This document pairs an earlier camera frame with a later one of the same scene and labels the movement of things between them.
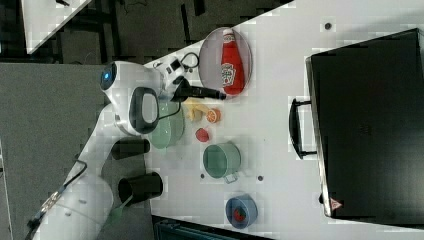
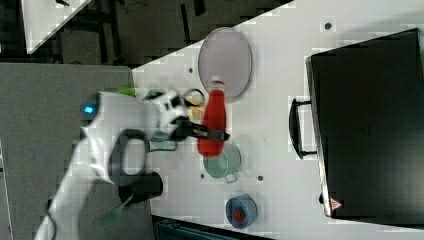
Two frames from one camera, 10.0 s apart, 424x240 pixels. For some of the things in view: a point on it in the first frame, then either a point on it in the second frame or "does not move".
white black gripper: [169, 69] -> [174, 106]
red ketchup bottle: [232, 69] -> [215, 116]
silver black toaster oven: [365, 123] does not move
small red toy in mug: [239, 214] does not move
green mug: [222, 160] does not move
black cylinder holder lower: [142, 187] does not move
